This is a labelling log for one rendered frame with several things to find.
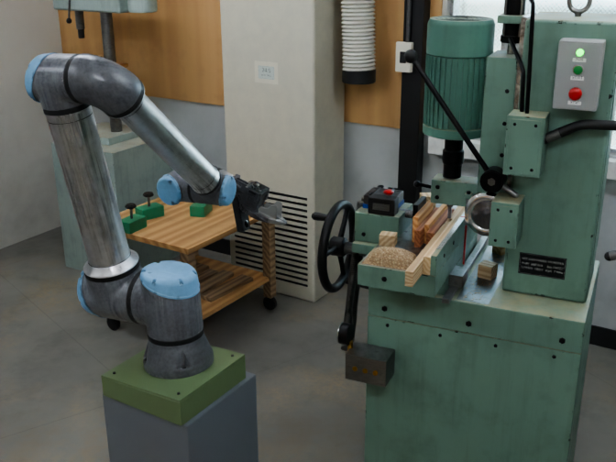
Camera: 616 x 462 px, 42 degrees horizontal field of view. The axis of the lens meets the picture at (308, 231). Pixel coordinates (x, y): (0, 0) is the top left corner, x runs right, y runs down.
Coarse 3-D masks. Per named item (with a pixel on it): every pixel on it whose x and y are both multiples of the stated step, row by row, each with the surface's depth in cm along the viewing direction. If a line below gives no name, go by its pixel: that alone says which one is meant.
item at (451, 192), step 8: (440, 176) 225; (464, 176) 224; (432, 184) 223; (440, 184) 222; (448, 184) 221; (456, 184) 220; (464, 184) 219; (472, 184) 218; (432, 192) 223; (440, 192) 222; (448, 192) 221; (456, 192) 220; (464, 192) 220; (432, 200) 224; (440, 200) 223; (448, 200) 222; (456, 200) 221; (464, 200) 220
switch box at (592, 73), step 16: (560, 48) 185; (576, 48) 183; (592, 48) 182; (560, 64) 186; (576, 64) 184; (592, 64) 183; (560, 80) 187; (576, 80) 185; (592, 80) 184; (560, 96) 188; (592, 96) 185
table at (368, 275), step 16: (400, 240) 225; (416, 256) 214; (368, 272) 208; (384, 272) 206; (400, 272) 205; (448, 272) 215; (384, 288) 208; (400, 288) 206; (416, 288) 204; (432, 288) 202
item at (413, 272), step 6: (456, 210) 237; (444, 228) 222; (438, 234) 218; (432, 240) 213; (426, 246) 210; (420, 258) 201; (414, 264) 198; (420, 264) 199; (408, 270) 194; (414, 270) 195; (420, 270) 200; (408, 276) 194; (414, 276) 196; (420, 276) 201; (408, 282) 195; (414, 282) 196
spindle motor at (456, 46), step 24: (432, 24) 205; (456, 24) 201; (480, 24) 201; (432, 48) 207; (456, 48) 202; (480, 48) 203; (432, 72) 210; (456, 72) 205; (480, 72) 206; (432, 96) 211; (456, 96) 207; (480, 96) 209; (432, 120) 212; (480, 120) 211
